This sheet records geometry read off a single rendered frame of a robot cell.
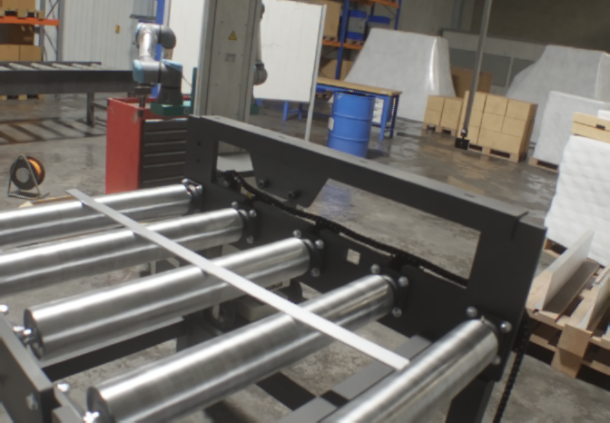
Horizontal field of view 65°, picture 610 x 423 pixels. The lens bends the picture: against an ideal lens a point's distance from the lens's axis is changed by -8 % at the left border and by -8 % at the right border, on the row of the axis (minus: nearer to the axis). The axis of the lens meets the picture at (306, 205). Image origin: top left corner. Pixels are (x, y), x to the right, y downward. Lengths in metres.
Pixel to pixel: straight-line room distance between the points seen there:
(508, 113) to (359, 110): 3.49
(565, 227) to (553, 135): 4.86
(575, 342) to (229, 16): 2.50
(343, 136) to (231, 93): 4.18
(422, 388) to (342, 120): 6.10
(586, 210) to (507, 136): 5.06
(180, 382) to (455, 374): 0.53
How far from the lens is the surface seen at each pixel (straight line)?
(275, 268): 1.42
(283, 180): 1.63
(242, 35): 2.91
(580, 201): 4.74
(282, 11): 6.28
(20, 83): 6.30
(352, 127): 6.93
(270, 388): 1.92
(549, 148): 9.54
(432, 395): 1.01
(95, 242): 1.44
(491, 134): 9.67
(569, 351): 3.04
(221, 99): 2.87
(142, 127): 3.49
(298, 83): 6.40
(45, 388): 0.88
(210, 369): 0.96
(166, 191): 1.88
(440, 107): 11.44
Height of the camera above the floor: 1.47
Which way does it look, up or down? 18 degrees down
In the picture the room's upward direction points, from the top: 8 degrees clockwise
